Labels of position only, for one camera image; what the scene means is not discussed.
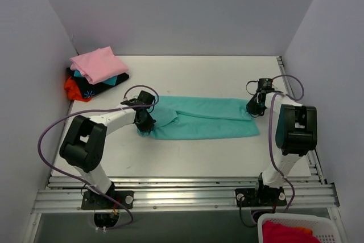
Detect teal t shirt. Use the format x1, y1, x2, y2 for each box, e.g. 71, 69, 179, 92
138, 96, 259, 141

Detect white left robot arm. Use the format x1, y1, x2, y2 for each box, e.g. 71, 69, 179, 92
59, 90, 159, 208

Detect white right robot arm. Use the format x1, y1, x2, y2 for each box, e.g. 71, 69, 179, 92
246, 92, 317, 205

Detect black folded patterned t shirt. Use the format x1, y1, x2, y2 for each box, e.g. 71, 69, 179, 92
66, 68, 130, 99

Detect pink folded t shirt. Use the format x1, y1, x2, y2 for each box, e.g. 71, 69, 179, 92
70, 47, 129, 85

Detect orange folded t shirt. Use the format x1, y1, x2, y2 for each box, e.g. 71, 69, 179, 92
64, 77, 91, 102

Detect magenta t shirt in basket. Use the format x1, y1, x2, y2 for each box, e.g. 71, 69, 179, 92
262, 221, 320, 243

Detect orange garment in basket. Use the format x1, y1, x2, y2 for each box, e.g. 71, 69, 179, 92
294, 227, 313, 237

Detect white plastic laundry basket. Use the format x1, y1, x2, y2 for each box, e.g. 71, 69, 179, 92
257, 213, 343, 242

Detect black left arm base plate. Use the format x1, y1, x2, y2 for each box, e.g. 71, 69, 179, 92
81, 190, 134, 210

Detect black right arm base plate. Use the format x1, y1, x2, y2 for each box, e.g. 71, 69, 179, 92
234, 187, 287, 207

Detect aluminium table frame rails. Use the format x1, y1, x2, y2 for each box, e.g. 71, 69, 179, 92
30, 55, 341, 243

